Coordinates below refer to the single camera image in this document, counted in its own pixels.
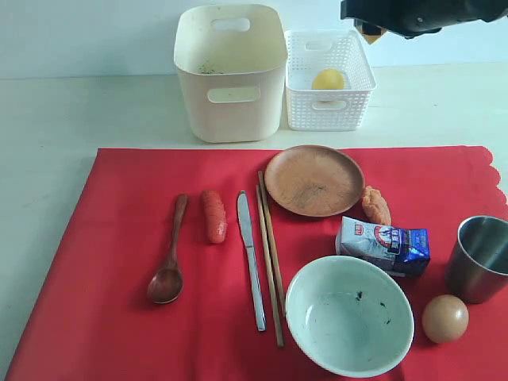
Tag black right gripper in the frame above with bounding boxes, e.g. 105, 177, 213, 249
341, 0, 483, 39

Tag orange cheese wedge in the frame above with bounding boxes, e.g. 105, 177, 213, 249
362, 30, 386, 44

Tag yellow lemon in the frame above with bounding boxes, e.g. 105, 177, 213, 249
311, 68, 345, 90

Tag orange fried food piece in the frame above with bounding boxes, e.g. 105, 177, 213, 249
361, 186, 392, 225

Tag red salmon sushi piece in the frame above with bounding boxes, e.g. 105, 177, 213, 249
201, 190, 227, 244

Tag stainless steel cup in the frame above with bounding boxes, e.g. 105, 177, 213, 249
445, 215, 507, 304

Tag brown egg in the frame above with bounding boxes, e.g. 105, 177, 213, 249
421, 294, 469, 344

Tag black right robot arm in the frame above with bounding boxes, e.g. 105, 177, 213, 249
340, 0, 507, 39

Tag white lattice plastic basket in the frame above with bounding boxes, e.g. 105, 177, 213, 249
285, 30, 376, 131

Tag cream plastic bin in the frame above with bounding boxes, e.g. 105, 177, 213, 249
174, 4, 287, 143

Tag brown wooden plate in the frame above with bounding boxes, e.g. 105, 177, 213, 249
264, 144, 365, 217

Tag stainless steel table knife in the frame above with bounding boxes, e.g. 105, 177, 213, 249
237, 190, 266, 332

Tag blue white milk carton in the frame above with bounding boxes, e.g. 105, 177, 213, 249
335, 217, 431, 277

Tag pale green ceramic bowl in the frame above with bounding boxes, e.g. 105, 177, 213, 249
285, 256, 415, 378

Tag right wooden chopstick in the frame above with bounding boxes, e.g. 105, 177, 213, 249
258, 171, 286, 317

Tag wooden chopstick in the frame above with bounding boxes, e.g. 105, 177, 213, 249
256, 185, 284, 348
258, 171, 286, 317

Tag red tablecloth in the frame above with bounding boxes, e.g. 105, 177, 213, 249
6, 146, 507, 380

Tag left wooden chopstick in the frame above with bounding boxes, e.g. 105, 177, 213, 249
256, 185, 284, 348

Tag brown wooden spoon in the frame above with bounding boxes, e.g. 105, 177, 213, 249
147, 194, 188, 304

